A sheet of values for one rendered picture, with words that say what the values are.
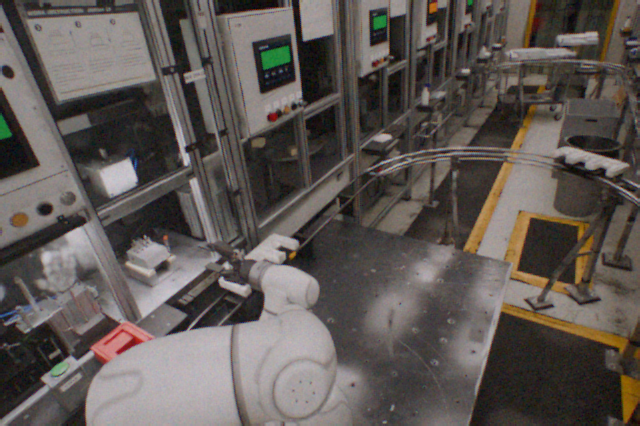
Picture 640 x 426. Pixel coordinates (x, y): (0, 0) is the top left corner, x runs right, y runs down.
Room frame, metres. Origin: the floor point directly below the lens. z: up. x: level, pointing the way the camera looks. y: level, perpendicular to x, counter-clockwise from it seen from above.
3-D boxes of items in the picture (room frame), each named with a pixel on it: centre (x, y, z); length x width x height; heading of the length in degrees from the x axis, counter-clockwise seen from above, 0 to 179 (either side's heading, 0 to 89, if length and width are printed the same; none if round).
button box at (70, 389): (0.70, 0.75, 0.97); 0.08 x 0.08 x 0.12; 55
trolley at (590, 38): (6.17, -4.27, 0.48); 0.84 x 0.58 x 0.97; 153
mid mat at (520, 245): (2.25, -1.72, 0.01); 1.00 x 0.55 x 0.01; 145
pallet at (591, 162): (1.95, -1.58, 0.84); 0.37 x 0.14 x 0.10; 23
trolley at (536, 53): (5.36, -3.21, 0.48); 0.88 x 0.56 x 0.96; 73
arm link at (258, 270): (0.88, 0.19, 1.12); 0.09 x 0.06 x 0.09; 145
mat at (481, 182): (4.71, -2.50, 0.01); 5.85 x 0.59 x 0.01; 145
